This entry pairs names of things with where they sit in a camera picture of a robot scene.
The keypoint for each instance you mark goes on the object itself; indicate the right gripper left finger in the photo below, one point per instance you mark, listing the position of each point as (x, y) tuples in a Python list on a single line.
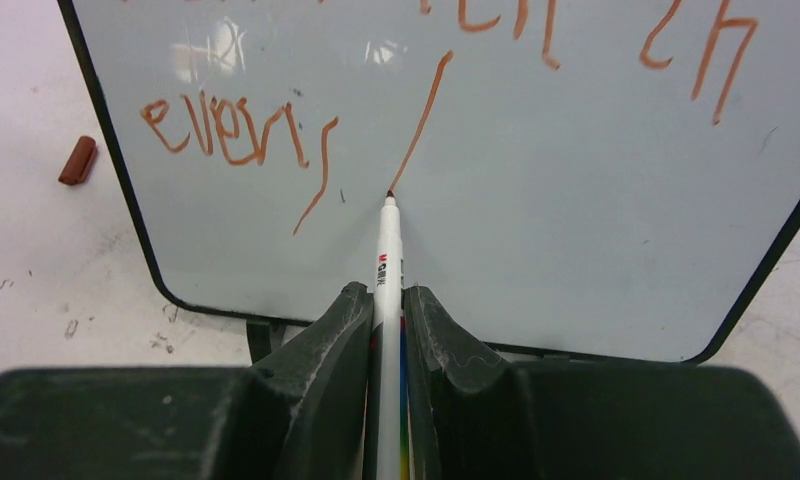
[(298, 413)]

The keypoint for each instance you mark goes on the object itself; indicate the white whiteboard marker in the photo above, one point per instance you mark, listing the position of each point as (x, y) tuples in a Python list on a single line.
[(392, 438)]

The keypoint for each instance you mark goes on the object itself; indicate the black framed whiteboard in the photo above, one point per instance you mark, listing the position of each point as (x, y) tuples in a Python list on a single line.
[(610, 178)]

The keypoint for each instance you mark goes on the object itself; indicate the red marker cap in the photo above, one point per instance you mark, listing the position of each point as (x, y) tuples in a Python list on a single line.
[(78, 167)]

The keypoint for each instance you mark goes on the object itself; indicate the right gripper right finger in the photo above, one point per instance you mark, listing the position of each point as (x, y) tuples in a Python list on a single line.
[(476, 415)]

